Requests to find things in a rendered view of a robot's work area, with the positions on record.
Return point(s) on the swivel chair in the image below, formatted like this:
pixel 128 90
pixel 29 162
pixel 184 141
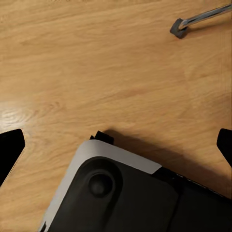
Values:
pixel 180 25

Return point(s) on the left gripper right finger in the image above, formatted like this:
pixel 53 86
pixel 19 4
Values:
pixel 224 143

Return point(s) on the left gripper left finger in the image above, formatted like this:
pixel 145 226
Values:
pixel 12 144

